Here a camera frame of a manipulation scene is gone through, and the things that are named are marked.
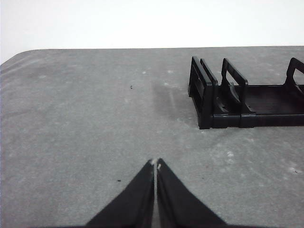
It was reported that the black plate rack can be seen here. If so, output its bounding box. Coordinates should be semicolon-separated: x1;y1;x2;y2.
188;56;304;130

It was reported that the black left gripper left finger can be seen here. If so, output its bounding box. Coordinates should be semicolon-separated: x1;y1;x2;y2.
85;158;156;228

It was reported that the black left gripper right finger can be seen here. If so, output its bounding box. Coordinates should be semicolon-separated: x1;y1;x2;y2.
156;158;228;228

